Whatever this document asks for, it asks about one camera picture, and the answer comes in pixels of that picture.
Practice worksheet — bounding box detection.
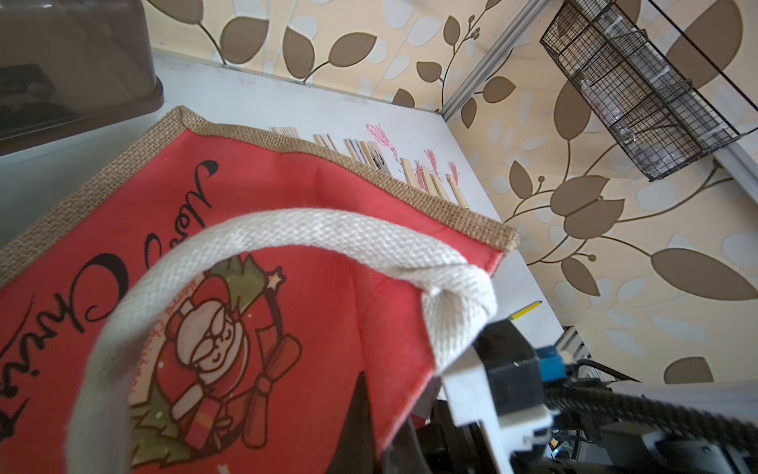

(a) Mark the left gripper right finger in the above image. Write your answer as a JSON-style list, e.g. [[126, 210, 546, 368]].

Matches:
[[378, 418, 430, 474]]

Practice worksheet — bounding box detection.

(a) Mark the folding fan black print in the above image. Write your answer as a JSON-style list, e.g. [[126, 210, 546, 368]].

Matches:
[[272, 126, 300, 139]]

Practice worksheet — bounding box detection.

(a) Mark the brown toolbox with white handle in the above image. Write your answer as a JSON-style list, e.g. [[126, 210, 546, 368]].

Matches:
[[1, 1, 164, 155]]

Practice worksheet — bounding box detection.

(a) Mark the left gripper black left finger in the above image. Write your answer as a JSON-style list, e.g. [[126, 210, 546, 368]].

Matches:
[[326, 372, 376, 474]]

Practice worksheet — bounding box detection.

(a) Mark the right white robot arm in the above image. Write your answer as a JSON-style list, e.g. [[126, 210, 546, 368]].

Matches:
[[409, 320, 757, 473]]

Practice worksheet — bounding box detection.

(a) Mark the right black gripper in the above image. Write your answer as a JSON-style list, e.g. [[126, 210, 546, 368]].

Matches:
[[413, 318, 593, 474]]

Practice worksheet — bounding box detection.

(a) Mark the folding fan plain wood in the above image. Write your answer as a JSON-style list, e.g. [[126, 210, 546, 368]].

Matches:
[[313, 134, 337, 151]]

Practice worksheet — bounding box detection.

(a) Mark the yellow hex key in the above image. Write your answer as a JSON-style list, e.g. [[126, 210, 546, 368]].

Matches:
[[508, 300, 543, 321]]

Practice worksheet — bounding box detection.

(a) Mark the right black wire basket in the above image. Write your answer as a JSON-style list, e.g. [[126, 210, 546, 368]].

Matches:
[[541, 1, 757, 181]]

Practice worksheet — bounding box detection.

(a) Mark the folding fan pink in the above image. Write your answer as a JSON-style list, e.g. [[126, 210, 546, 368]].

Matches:
[[424, 149, 450, 201], [366, 124, 420, 189]]

